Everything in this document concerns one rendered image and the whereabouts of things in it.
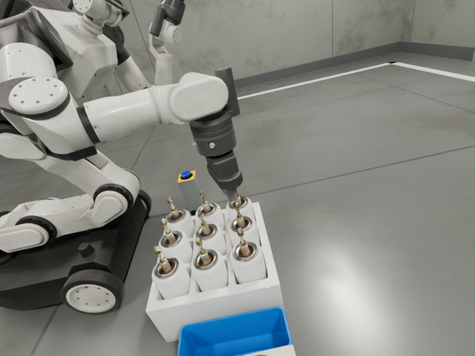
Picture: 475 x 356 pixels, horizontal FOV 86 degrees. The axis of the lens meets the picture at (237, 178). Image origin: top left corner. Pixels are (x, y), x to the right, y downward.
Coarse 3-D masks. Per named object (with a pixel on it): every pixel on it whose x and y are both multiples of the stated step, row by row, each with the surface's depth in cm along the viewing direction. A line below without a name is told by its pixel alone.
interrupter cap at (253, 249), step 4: (248, 244) 76; (252, 244) 75; (256, 244) 75; (236, 248) 76; (248, 248) 75; (252, 248) 74; (256, 248) 74; (236, 252) 74; (240, 252) 74; (252, 252) 73; (256, 252) 73; (236, 256) 73; (240, 256) 73; (244, 256) 72; (248, 256) 72; (252, 256) 72; (240, 260) 71; (244, 260) 71; (248, 260) 71
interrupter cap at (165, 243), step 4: (172, 232) 87; (176, 232) 87; (180, 232) 86; (164, 236) 87; (176, 236) 86; (180, 236) 85; (160, 240) 85; (164, 240) 85; (176, 240) 84; (180, 240) 83; (160, 244) 83; (164, 244) 83; (168, 244) 83; (172, 244) 82; (176, 244) 82
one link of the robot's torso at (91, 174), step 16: (0, 144) 79; (16, 144) 80; (32, 144) 81; (32, 160) 84; (48, 160) 85; (64, 160) 86; (80, 160) 88; (96, 160) 99; (64, 176) 91; (80, 176) 91; (96, 176) 92; (112, 176) 95; (128, 176) 101; (96, 192) 94; (128, 192) 95; (128, 208) 99
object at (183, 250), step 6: (186, 240) 85; (180, 246) 82; (186, 246) 85; (162, 252) 83; (168, 252) 81; (174, 252) 82; (180, 252) 83; (186, 252) 85; (192, 252) 89; (180, 258) 84; (186, 258) 85
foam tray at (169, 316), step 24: (192, 216) 105; (192, 240) 93; (264, 240) 86; (192, 288) 76; (240, 288) 72; (264, 288) 71; (168, 312) 73; (192, 312) 74; (216, 312) 75; (240, 312) 76; (168, 336) 80
